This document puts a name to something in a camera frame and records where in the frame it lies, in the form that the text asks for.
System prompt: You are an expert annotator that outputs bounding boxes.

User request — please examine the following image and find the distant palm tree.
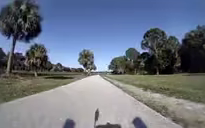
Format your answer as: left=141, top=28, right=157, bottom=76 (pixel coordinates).
left=77, top=48, right=98, bottom=75

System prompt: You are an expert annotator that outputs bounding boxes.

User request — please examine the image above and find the pale concrete path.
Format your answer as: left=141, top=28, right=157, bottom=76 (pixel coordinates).
left=0, top=74, right=184, bottom=128

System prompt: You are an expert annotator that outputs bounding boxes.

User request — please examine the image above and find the distant row of trees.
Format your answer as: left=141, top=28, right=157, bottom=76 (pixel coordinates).
left=9, top=51, right=86, bottom=74

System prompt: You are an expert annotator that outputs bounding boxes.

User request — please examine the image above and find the short palm tree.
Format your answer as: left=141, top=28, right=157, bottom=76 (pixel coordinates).
left=24, top=43, right=50, bottom=78

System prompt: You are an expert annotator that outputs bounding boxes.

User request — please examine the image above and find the robot's own part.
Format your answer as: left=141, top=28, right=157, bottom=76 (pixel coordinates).
left=132, top=116, right=148, bottom=128
left=62, top=118, right=77, bottom=128

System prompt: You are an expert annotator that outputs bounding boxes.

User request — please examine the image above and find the mown green grass field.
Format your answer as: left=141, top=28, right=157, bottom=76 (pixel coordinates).
left=104, top=72, right=205, bottom=106

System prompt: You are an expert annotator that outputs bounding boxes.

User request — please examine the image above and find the rough grass verge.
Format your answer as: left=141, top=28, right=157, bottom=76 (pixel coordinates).
left=0, top=71, right=90, bottom=108

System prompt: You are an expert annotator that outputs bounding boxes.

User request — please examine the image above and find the tall palm tree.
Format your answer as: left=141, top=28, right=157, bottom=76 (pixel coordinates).
left=0, top=0, right=44, bottom=76

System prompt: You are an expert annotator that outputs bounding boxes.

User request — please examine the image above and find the row of dark trees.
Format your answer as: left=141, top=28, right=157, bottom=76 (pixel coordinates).
left=108, top=24, right=205, bottom=76

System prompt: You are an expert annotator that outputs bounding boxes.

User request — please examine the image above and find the sandy gravel strip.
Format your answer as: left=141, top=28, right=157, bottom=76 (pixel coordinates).
left=101, top=74, right=205, bottom=128

